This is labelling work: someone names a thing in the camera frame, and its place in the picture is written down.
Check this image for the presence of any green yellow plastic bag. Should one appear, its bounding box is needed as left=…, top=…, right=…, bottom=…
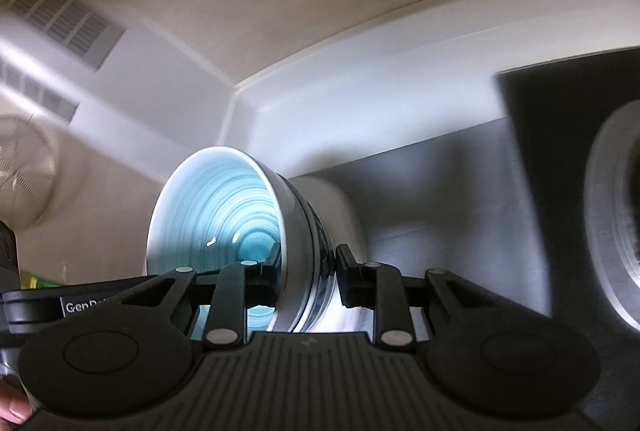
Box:
left=20, top=275, right=63, bottom=288

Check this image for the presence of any grey counter mat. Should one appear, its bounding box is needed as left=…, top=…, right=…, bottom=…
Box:
left=295, top=111, right=557, bottom=334

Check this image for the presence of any silver ring gas burner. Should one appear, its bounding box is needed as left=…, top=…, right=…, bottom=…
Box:
left=584, top=100, right=640, bottom=333

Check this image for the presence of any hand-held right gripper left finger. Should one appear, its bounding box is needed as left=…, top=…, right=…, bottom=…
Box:
left=120, top=242, right=285, bottom=348

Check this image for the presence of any black glass gas stove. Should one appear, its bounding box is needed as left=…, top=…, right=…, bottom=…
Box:
left=494, top=52, right=640, bottom=431

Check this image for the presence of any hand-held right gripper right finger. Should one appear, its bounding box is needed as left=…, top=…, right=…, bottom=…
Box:
left=336, top=244, right=498, bottom=348

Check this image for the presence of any person's left hand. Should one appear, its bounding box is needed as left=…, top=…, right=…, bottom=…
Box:
left=0, top=380, right=32, bottom=429

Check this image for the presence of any wire mesh strainer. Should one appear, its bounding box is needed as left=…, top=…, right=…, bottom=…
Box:
left=0, top=114, right=62, bottom=232

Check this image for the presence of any blue glazed bowl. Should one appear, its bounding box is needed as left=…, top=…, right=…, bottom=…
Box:
left=145, top=146, right=338, bottom=333

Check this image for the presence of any grey vent grille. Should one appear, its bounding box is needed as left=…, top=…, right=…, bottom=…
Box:
left=0, top=0, right=127, bottom=73
left=0, top=58, right=81, bottom=125

